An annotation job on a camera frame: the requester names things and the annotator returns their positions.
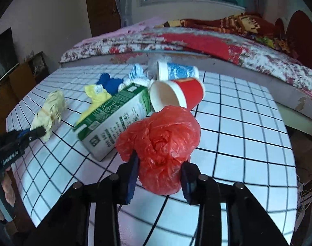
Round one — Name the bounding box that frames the brown wooden door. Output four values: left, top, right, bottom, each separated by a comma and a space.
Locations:
84, 0, 122, 38

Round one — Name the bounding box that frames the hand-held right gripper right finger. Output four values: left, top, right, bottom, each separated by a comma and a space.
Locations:
180, 160, 268, 246

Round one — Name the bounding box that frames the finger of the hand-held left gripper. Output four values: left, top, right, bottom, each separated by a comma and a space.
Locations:
14, 130, 31, 140
24, 127, 46, 142

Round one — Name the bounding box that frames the blue crumpled cloth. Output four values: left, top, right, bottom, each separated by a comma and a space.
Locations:
96, 73, 123, 95

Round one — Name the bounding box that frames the white cable tangle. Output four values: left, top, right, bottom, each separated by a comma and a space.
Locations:
295, 174, 312, 226

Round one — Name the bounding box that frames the red padded headboard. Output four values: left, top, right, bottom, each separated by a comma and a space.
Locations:
274, 10, 312, 67

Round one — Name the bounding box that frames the red plastic bag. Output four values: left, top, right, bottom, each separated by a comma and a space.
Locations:
115, 106, 201, 195

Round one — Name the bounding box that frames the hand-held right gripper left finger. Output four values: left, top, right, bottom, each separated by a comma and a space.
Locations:
50, 150, 140, 246

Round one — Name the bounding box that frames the beige paper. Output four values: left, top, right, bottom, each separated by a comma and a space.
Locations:
30, 89, 67, 142

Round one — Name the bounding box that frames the black television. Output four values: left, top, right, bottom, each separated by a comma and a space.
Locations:
0, 27, 19, 82

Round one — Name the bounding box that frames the checked white tablecloth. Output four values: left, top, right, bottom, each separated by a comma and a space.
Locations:
6, 64, 293, 245

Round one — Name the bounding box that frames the wooden cabinet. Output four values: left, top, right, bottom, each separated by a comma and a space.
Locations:
0, 51, 50, 139

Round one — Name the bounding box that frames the red patterned blanket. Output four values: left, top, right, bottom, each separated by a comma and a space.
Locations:
156, 13, 300, 57

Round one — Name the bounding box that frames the red paper cup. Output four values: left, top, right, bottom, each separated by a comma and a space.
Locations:
149, 77, 206, 113

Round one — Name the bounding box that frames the pink bed sheet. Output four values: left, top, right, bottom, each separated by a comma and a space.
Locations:
74, 17, 167, 49

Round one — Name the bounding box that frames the clear plastic bag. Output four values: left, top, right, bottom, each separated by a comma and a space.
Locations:
147, 56, 160, 80

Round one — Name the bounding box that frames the person's left hand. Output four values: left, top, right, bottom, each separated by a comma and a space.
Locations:
0, 170, 17, 222

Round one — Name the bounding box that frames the bed with floral bedding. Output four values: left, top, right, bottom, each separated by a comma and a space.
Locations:
59, 27, 312, 98

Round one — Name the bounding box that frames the green and white milk carton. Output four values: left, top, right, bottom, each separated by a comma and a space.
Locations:
73, 83, 153, 162

